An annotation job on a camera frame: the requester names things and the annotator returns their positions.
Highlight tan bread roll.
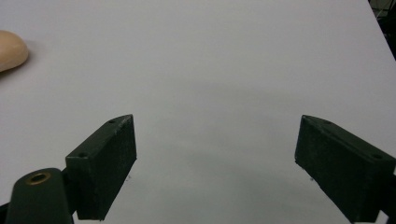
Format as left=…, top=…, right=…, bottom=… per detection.
left=0, top=30, right=30, bottom=74

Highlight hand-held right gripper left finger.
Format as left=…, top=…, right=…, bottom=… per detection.
left=64, top=114, right=137, bottom=221

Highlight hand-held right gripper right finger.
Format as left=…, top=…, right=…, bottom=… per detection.
left=294, top=114, right=396, bottom=224

